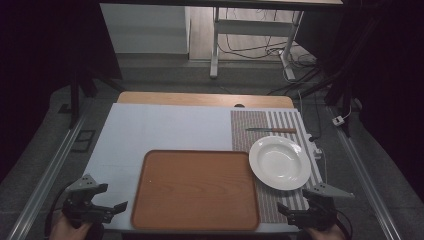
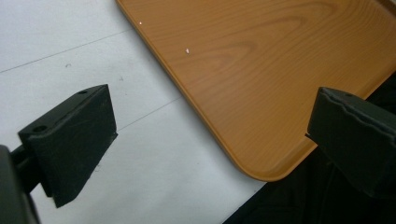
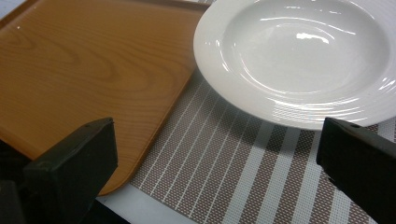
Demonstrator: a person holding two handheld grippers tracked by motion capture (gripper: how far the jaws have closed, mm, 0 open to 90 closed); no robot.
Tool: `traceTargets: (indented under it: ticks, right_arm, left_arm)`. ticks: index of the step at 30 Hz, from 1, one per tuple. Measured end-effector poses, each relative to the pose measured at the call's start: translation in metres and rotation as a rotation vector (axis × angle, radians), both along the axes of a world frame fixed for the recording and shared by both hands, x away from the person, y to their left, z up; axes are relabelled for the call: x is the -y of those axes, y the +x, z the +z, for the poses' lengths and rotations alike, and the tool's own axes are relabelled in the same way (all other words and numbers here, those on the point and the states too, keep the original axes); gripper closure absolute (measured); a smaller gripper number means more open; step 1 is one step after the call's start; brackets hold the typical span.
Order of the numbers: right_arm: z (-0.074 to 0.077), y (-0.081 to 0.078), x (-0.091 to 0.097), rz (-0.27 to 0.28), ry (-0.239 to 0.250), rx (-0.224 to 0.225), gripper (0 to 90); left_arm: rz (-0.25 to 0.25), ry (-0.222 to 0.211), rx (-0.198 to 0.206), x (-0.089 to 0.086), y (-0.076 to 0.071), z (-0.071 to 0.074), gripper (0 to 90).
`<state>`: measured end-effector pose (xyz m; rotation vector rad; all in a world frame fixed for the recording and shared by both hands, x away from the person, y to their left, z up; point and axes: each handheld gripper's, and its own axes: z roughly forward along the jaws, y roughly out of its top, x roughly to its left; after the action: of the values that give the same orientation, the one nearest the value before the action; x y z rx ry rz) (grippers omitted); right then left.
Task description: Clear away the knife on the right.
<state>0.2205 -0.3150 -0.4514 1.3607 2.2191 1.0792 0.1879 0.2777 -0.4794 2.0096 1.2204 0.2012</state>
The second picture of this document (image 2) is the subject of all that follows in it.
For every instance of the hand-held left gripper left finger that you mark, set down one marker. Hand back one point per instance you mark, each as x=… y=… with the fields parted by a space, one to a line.
x=71 y=140

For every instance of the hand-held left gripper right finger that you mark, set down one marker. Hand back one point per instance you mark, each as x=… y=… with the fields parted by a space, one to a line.
x=355 y=137

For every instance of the wooden tray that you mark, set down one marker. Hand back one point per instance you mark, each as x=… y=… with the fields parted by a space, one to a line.
x=255 y=84

